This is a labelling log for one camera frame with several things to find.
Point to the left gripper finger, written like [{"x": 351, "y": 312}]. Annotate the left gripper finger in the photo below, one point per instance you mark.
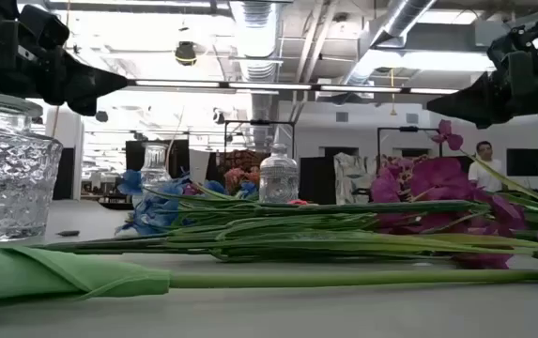
[
  {"x": 84, "y": 107},
  {"x": 90, "y": 82}
]

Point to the purple artificial flower bunch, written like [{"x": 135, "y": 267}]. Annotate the purple artificial flower bunch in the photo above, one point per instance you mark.
[
  {"x": 446, "y": 133},
  {"x": 189, "y": 189},
  {"x": 296, "y": 244}
]

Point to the blue artificial flower bunch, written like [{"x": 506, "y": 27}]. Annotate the blue artificial flower bunch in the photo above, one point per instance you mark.
[{"x": 156, "y": 213}]

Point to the green calla lily stem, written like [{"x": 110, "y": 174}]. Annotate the green calla lily stem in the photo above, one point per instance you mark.
[{"x": 62, "y": 277}]

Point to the bottle shaped glass vase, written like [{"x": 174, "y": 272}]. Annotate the bottle shaped glass vase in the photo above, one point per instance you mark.
[{"x": 278, "y": 180}]

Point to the flared neck glass vase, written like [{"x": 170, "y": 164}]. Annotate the flared neck glass vase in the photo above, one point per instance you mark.
[{"x": 155, "y": 164}]

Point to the wide textured glass vase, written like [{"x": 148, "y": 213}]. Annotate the wide textured glass vase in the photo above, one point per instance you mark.
[{"x": 10, "y": 188}]

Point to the person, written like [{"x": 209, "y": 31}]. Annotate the person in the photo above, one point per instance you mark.
[{"x": 484, "y": 173}]

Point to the black dome ceiling fixture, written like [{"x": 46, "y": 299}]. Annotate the black dome ceiling fixture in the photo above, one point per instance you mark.
[{"x": 185, "y": 53}]

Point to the small dark fallen petal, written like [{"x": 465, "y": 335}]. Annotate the small dark fallen petal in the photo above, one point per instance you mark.
[{"x": 68, "y": 233}]

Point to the white leaf patterned cloth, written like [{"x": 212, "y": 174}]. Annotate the white leaf patterned cloth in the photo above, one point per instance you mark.
[{"x": 350, "y": 173}]

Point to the orange mandala tapestry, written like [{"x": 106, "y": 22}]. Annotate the orange mandala tapestry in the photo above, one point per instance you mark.
[{"x": 240, "y": 159}]

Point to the black wall monitor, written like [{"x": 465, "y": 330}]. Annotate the black wall monitor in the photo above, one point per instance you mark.
[{"x": 527, "y": 162}]

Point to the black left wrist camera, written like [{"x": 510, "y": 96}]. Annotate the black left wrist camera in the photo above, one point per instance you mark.
[{"x": 45, "y": 26}]

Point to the black metal frame stand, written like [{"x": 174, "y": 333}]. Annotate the black metal frame stand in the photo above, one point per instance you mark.
[{"x": 409, "y": 128}]

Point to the smooth silver air duct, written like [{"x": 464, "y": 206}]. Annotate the smooth silver air duct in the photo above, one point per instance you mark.
[{"x": 404, "y": 14}]

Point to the ribbed silver air duct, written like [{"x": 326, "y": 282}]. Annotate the ribbed silver air duct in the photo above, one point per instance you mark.
[{"x": 255, "y": 14}]

